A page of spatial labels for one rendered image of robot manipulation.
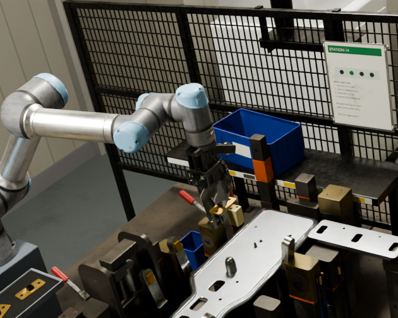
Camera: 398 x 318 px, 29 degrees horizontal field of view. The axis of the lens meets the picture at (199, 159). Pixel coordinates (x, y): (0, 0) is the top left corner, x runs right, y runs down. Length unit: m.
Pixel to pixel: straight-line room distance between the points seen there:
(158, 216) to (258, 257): 0.97
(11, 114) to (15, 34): 2.91
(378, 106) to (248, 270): 0.70
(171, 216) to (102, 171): 2.10
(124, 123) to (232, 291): 0.63
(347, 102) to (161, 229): 0.97
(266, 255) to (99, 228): 2.40
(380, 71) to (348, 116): 0.22
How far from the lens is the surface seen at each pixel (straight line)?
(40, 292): 2.16
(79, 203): 4.93
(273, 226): 2.44
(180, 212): 3.18
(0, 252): 2.44
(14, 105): 2.08
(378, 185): 2.51
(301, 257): 2.21
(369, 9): 4.16
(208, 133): 1.94
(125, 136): 1.85
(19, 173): 2.39
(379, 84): 2.51
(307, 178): 2.50
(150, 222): 3.18
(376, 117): 2.57
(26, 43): 5.02
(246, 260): 2.31
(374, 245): 2.30
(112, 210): 4.74
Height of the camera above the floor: 2.36
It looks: 28 degrees down
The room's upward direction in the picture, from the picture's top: 13 degrees counter-clockwise
